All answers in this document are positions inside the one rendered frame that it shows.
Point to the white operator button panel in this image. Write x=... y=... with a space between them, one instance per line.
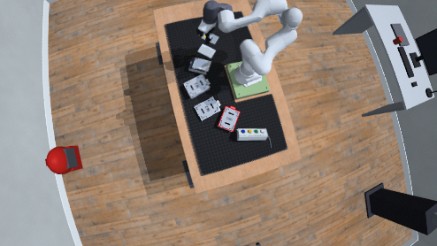
x=251 y=134

